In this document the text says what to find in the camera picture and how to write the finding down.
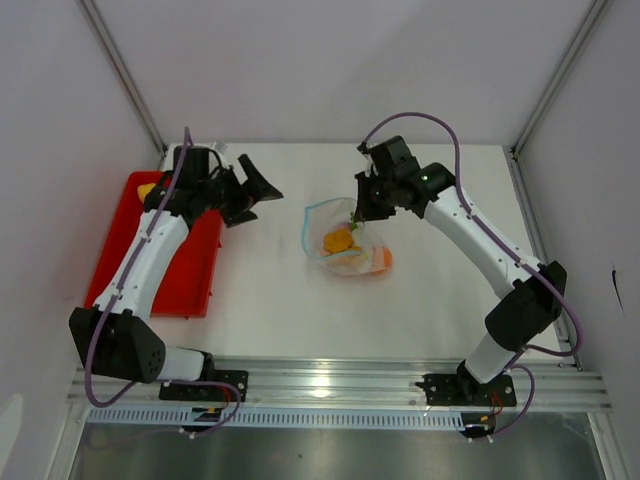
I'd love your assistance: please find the aluminium table edge rail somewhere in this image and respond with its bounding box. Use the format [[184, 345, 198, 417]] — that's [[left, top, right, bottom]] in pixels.
[[67, 355, 614, 414]]

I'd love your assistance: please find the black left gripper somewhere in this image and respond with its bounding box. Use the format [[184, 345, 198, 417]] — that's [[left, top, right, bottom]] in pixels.
[[198, 155, 281, 228]]

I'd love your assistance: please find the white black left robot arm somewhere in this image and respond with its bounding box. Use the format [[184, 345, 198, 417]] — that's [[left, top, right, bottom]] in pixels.
[[69, 145, 283, 400]]

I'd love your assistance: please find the aluminium frame post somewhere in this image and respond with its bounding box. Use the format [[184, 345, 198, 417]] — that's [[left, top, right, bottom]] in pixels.
[[510, 0, 613, 161], [76, 0, 168, 165]]

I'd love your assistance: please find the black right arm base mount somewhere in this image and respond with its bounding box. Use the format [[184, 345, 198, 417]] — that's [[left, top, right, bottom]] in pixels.
[[414, 373, 517, 407]]

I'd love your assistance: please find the red plastic tray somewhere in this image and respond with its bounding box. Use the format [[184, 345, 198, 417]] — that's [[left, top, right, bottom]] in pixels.
[[84, 171, 223, 318]]

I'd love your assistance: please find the right aluminium frame post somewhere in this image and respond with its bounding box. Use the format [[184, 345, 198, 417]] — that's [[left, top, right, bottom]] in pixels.
[[510, 0, 613, 161]]

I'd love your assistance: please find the clear zip top bag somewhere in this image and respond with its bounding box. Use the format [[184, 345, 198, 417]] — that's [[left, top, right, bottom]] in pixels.
[[301, 197, 393, 276]]

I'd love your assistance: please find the yellow toy pepper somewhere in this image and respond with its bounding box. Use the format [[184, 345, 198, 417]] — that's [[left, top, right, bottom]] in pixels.
[[136, 183, 156, 203]]

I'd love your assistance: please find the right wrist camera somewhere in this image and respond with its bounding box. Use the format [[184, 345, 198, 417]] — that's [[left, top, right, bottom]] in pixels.
[[356, 141, 376, 176]]

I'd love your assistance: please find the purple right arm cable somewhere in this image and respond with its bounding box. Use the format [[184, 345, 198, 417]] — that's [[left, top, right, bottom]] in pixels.
[[356, 111, 584, 444]]

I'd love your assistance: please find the white slotted cable duct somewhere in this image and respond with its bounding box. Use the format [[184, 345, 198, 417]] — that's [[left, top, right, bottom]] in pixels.
[[87, 405, 464, 431]]

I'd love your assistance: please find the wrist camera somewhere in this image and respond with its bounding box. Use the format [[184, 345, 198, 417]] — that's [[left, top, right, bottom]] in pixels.
[[356, 141, 376, 176], [211, 142, 227, 155]]

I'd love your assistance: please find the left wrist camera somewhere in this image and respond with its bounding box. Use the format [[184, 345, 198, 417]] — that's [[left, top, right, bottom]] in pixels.
[[211, 142, 227, 155]]

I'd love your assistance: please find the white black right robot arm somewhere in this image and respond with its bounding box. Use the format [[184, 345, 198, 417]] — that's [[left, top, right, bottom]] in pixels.
[[355, 136, 567, 404]]

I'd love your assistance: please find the yellow toy ginger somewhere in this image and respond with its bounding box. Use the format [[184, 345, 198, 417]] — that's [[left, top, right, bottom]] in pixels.
[[323, 228, 354, 255]]

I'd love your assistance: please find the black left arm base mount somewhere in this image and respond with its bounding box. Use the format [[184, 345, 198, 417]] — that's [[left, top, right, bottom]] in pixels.
[[159, 370, 249, 403]]

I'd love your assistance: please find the left aluminium frame post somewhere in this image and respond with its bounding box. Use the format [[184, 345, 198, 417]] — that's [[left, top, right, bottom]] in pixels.
[[76, 0, 168, 165]]

